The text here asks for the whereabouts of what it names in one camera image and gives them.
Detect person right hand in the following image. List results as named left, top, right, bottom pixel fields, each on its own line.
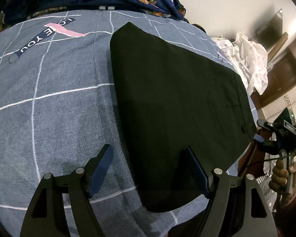
left=269, top=159, right=296, bottom=207

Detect wooden board leaning on wall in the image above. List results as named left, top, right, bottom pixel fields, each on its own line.
left=267, top=32, right=288, bottom=63

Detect white patterned crumpled sheet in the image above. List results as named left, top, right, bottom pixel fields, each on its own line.
left=212, top=32, right=268, bottom=95

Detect black pants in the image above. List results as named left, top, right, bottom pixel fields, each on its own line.
left=110, top=23, right=256, bottom=213

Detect blue grid bed sheet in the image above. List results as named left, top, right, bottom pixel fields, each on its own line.
left=0, top=9, right=258, bottom=237

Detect wall mounted television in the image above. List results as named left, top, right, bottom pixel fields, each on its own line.
left=256, top=9, right=283, bottom=50

